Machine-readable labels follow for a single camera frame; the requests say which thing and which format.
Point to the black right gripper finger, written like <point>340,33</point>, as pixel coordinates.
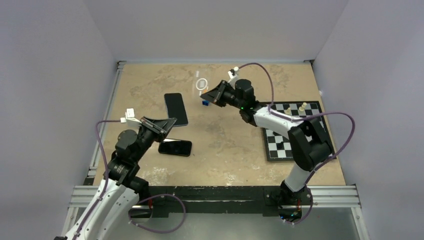
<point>210,97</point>
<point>219,88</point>

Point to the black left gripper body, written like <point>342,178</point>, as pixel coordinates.
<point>156,133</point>

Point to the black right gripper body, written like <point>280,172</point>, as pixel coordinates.
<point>228,96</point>

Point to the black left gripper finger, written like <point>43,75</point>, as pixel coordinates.
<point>151,121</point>
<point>168,124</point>

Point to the blue phone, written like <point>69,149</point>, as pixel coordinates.
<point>176,109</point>

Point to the black phone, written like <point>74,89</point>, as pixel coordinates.
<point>175,147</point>

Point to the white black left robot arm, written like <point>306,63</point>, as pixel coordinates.
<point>120,188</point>

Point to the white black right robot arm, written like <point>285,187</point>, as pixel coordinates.
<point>243,98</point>

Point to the blue toy block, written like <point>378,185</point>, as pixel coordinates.
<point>205,103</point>

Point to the white chess piece short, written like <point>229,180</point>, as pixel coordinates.
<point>288,111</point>

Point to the black white chessboard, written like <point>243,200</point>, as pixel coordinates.
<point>305,134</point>

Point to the black front mounting bar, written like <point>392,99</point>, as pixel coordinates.
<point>268,201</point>

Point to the black chess piece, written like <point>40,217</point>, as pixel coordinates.
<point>280,146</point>

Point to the white chess piece tall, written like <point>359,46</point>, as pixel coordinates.
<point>302,107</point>

